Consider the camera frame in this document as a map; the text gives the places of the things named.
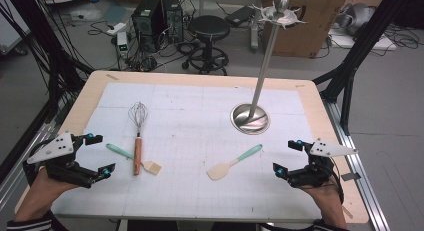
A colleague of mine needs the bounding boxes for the black flat device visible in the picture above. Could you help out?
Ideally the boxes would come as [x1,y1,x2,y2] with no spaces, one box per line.
[224,5,256,27]

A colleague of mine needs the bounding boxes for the white flat board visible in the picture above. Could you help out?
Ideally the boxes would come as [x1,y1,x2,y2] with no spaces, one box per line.
[328,26,398,52]

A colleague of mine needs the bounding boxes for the cream spatula with green handle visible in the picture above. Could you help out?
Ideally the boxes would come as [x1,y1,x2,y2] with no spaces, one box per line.
[105,142,163,176]
[206,143,264,182]

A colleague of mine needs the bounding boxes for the steel utensil rack stand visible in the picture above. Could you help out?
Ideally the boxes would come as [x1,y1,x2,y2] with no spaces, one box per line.
[229,0,308,136]

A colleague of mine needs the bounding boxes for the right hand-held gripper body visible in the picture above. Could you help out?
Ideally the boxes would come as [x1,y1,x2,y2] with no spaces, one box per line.
[286,138,358,189]

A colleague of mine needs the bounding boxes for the wire whisk with wooden handle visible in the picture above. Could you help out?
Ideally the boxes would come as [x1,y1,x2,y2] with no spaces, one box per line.
[127,101,150,177]

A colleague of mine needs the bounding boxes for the grey tape tab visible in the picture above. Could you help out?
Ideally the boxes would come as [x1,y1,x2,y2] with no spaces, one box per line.
[340,172,362,182]

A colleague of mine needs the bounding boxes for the person's left hand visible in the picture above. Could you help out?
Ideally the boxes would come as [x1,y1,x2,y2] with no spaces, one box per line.
[24,165,81,205]

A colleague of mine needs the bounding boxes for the black computer tower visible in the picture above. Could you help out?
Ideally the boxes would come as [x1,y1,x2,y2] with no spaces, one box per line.
[162,0,185,44]
[131,0,168,54]

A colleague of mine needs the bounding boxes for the black round stool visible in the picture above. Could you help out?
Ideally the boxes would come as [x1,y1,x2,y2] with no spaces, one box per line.
[181,14,232,76]

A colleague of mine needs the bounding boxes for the black floor cables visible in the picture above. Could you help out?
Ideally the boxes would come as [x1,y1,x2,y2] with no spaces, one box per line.
[382,23,423,56]

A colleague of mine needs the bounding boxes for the grey plastic cover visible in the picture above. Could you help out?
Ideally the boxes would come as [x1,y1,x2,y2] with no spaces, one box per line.
[334,2,378,37]

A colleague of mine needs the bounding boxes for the white panel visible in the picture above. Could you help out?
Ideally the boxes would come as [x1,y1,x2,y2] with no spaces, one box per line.
[0,0,32,56]

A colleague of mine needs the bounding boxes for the white power supply unit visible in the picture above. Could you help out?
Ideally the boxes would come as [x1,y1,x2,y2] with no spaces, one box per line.
[116,31,130,59]

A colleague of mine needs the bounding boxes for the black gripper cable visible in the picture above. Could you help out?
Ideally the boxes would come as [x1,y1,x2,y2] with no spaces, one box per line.
[328,157,345,205]

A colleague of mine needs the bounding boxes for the black metal frame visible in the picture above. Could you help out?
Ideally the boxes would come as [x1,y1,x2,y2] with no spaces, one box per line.
[0,0,95,182]
[312,0,424,136]

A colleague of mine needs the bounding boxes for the large cardboard box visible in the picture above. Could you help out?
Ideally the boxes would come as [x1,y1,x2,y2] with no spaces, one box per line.
[261,0,352,59]

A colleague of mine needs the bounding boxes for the white power strip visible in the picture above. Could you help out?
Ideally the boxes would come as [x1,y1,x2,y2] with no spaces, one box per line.
[106,22,127,36]

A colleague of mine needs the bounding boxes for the tangle of black cables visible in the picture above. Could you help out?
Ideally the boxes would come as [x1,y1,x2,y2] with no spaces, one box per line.
[125,46,183,73]

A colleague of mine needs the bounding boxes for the person's right hand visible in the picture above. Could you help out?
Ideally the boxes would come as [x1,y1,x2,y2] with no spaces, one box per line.
[296,177,346,213]

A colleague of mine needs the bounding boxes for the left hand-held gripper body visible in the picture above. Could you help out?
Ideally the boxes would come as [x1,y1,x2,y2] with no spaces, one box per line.
[22,131,101,189]

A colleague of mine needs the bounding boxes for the white grid mat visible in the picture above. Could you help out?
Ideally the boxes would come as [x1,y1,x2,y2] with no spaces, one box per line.
[50,82,323,223]

